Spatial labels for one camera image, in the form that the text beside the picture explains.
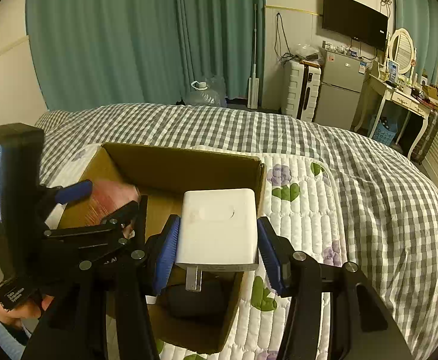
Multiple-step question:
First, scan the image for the white USB wall charger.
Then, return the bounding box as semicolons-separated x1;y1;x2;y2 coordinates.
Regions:
175;189;259;293

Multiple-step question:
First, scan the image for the white suitcase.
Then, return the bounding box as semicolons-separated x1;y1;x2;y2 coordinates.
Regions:
281;60;321;122

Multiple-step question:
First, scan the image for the clear water jug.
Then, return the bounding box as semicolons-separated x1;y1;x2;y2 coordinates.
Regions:
184;80;226;107

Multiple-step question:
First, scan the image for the white dressing table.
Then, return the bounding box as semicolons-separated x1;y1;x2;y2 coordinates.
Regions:
353;73;438;164

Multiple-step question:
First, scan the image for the grey mini fridge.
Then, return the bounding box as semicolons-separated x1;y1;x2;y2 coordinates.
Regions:
314;50;365;130

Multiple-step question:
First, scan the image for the teal curtain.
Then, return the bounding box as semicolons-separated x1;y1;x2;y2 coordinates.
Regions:
26;0;265;111
395;0;438;85

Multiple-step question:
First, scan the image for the black wall television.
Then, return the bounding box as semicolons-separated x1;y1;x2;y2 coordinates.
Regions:
322;0;388;50

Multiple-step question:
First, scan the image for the teal curtain right side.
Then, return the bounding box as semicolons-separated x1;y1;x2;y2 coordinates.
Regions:
395;0;438;85

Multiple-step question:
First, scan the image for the red rose-pattern box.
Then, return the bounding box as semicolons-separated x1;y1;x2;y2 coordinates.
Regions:
59;179;141;239

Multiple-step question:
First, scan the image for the blue laundry basket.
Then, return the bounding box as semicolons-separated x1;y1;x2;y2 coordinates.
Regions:
373;116;398;146

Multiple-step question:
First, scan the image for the grey checked bedspread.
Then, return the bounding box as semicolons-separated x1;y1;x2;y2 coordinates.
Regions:
37;104;438;359

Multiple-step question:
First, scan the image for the white flat mop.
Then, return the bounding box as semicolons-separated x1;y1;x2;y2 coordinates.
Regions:
247;4;260;110

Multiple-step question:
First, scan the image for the oval vanity mirror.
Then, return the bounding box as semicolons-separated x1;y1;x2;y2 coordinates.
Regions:
386;28;416;75

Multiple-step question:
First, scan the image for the person's left hand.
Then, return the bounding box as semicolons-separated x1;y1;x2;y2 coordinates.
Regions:
0;295;54;329

